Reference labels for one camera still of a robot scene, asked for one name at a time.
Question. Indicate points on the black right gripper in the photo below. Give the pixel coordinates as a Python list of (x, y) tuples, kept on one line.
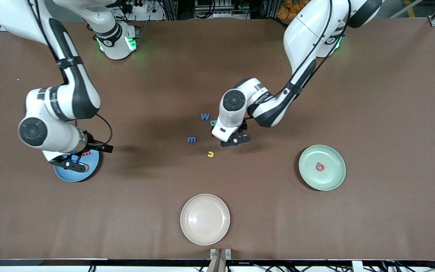
[(93, 144)]

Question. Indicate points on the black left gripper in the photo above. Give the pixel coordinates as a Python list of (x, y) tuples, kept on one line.
[(245, 127)]

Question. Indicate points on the red foam lowercase letter w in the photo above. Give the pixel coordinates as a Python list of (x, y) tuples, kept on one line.
[(85, 153)]

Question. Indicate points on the blue foam capital letter W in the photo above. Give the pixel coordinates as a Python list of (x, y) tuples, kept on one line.
[(205, 117)]

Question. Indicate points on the blue foam lowercase letter m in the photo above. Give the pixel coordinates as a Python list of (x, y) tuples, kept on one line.
[(192, 138)]

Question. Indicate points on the pink foam letter Q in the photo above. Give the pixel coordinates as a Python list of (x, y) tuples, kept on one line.
[(317, 167)]

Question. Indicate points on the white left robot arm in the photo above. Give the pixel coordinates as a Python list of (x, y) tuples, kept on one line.
[(304, 34)]

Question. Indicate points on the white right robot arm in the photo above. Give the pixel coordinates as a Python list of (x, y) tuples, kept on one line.
[(70, 98)]

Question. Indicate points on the blue round plate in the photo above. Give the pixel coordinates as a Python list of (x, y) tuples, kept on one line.
[(70, 176)]

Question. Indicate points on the brown table cover sheet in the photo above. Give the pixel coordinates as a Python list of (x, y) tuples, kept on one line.
[(164, 75)]

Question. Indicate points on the beige round plate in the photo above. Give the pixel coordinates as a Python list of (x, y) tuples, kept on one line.
[(205, 219)]

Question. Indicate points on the green round plate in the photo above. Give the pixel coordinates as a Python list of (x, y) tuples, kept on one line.
[(327, 181)]

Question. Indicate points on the pile of orange objects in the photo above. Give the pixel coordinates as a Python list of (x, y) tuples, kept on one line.
[(282, 13)]

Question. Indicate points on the white power strip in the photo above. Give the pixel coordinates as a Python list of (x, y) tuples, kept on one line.
[(145, 17)]

